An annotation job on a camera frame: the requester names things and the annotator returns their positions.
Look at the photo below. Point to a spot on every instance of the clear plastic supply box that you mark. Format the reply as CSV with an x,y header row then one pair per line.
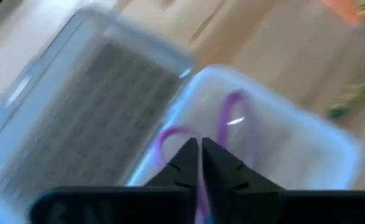
x,y
92,124

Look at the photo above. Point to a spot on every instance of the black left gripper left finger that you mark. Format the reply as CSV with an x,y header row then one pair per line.
x,y
185,168

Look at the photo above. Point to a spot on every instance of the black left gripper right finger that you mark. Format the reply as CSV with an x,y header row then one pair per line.
x,y
222,171

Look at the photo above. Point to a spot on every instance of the orange-red highlighter pen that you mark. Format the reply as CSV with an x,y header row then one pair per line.
x,y
344,9

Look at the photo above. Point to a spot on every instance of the dark green slim marker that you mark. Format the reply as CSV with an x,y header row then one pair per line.
x,y
340,109

